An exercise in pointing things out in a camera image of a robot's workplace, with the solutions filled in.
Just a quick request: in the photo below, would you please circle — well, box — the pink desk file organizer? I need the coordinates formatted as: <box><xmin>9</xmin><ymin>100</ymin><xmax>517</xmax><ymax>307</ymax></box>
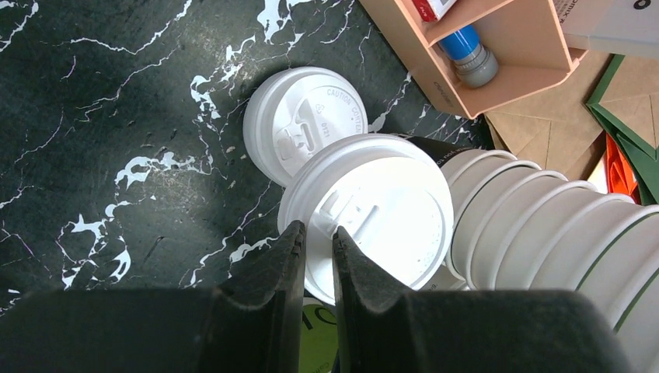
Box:
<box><xmin>357</xmin><ymin>0</ymin><xmax>591</xmax><ymax>120</ymax></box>

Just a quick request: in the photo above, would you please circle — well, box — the red white small box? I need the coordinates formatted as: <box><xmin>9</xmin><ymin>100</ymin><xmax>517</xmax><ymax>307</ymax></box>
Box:
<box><xmin>412</xmin><ymin>0</ymin><xmax>457</xmax><ymax>23</ymax></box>

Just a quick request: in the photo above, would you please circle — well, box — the white folder in organizer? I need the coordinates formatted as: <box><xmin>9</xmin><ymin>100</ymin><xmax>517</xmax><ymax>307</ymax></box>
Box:
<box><xmin>553</xmin><ymin>0</ymin><xmax>658</xmax><ymax>59</ymax></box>

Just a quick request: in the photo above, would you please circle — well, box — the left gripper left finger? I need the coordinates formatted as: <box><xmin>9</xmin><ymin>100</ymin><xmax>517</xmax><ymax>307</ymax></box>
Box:
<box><xmin>1</xmin><ymin>221</ymin><xmax>306</xmax><ymax>372</ymax></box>

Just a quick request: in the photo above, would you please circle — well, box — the dark green paper bag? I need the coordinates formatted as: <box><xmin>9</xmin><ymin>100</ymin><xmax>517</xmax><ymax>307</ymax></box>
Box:
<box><xmin>586</xmin><ymin>54</ymin><xmax>658</xmax><ymax>205</ymax></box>

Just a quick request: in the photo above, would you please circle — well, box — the blue cap small item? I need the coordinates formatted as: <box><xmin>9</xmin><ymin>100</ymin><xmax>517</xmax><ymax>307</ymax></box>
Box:
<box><xmin>438</xmin><ymin>25</ymin><xmax>499</xmax><ymax>89</ymax></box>

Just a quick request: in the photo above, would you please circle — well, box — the stack of white lids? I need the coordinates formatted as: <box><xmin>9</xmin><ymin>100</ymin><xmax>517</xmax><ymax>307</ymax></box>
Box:
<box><xmin>242</xmin><ymin>67</ymin><xmax>368</xmax><ymax>187</ymax></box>

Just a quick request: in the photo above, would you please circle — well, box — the orange paper bag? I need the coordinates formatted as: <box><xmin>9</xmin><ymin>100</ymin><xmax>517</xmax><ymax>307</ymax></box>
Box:
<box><xmin>604</xmin><ymin>134</ymin><xmax>640</xmax><ymax>204</ymax></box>

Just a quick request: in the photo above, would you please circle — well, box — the stack of paper cups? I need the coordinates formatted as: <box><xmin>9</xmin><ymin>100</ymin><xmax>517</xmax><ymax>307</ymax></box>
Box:
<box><xmin>412</xmin><ymin>137</ymin><xmax>658</xmax><ymax>372</ymax></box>

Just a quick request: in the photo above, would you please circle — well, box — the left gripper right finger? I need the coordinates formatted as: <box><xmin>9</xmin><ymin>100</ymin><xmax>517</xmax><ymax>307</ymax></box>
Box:
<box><xmin>333</xmin><ymin>228</ymin><xmax>632</xmax><ymax>372</ymax></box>

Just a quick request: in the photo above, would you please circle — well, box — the brown kraft paper bag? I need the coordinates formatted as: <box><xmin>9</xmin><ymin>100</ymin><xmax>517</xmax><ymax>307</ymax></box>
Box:
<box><xmin>485</xmin><ymin>51</ymin><xmax>612</xmax><ymax>180</ymax></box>

